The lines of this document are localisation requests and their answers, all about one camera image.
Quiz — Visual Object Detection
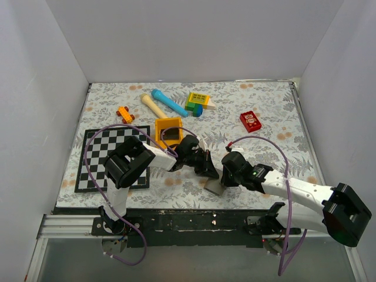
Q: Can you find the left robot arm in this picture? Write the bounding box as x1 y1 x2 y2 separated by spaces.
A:
100 135 220 235

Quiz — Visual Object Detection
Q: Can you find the black white chessboard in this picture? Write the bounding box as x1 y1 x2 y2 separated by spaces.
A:
75 126 150 193

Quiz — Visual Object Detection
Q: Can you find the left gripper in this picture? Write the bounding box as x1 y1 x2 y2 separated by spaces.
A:
184 150 218 179

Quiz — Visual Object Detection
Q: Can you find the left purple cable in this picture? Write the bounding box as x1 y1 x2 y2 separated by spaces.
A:
83 125 200 267

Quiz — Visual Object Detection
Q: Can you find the colourful block house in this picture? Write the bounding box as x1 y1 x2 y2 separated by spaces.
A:
184 92 216 117

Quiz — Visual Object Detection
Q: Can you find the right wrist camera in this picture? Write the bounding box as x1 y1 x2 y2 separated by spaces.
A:
229 145 244 153

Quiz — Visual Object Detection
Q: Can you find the orange toy car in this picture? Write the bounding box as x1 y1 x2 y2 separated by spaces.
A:
116 106 135 124

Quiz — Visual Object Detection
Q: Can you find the remaining black card in bin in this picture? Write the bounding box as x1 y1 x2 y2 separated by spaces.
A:
160 128 180 141

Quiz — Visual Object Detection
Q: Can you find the yellow toy bin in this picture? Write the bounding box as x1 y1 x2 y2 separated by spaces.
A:
155 117 183 149

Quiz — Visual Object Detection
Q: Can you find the aluminium frame rail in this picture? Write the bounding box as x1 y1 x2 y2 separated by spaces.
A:
25 215 367 281

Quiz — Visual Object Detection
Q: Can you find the red owl block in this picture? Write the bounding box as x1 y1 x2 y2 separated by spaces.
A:
240 111 262 133

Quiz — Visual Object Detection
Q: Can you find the grey card holder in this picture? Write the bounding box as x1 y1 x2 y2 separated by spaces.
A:
204 178 226 196

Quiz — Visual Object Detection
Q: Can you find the cream wooden pin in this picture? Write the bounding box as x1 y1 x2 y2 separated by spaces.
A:
140 93 167 119

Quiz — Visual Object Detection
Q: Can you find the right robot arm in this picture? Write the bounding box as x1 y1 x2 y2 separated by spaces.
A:
221 152 372 247

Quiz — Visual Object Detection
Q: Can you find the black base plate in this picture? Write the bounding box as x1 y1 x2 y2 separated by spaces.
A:
51 207 303 249

